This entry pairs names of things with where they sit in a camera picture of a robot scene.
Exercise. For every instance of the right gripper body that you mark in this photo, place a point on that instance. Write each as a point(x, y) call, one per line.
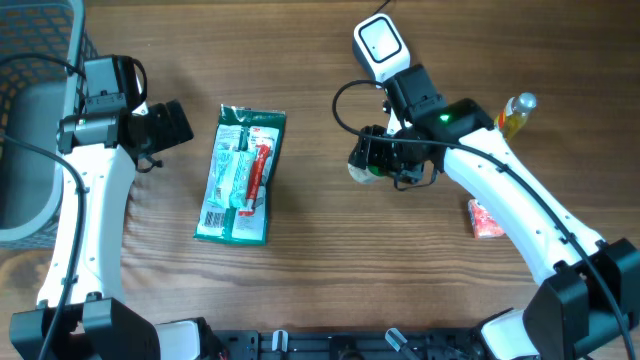
point(395, 159)

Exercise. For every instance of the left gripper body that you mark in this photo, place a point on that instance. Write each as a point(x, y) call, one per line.
point(158, 130)

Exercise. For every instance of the green white can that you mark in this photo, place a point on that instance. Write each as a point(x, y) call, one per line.
point(367, 175)

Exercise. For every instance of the green 3M gloves package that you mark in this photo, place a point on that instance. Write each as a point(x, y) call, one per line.
point(245, 152)

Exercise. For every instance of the yellow oil bottle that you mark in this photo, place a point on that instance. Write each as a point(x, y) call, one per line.
point(515, 114)

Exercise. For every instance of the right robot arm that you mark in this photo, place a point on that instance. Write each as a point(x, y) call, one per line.
point(588, 288)

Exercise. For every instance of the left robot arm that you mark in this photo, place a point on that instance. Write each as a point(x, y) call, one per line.
point(80, 312)

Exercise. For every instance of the white barcode scanner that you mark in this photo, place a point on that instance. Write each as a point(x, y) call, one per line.
point(379, 47)

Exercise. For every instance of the grey plastic mesh basket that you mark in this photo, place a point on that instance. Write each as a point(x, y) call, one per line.
point(44, 45)

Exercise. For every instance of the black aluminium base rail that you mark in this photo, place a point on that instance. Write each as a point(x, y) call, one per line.
point(446, 344)

